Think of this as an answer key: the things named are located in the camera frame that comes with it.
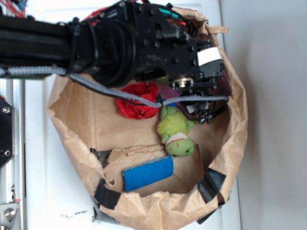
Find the brown paper bag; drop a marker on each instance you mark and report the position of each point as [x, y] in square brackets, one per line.
[101, 144]

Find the green plush frog toy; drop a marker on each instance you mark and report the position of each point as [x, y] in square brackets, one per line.
[173, 129]

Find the blue knitted ball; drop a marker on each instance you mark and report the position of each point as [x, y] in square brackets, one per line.
[168, 102]

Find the aluminium rail frame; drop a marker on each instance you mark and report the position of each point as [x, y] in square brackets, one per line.
[12, 176]

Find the black octagonal mount plate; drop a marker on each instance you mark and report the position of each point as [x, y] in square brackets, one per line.
[6, 132]

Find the blue sponge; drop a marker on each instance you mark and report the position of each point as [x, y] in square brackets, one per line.
[148, 173]

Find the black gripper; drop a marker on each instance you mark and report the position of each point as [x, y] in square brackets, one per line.
[172, 52]

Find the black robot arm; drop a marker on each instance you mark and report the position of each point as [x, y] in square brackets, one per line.
[126, 41]

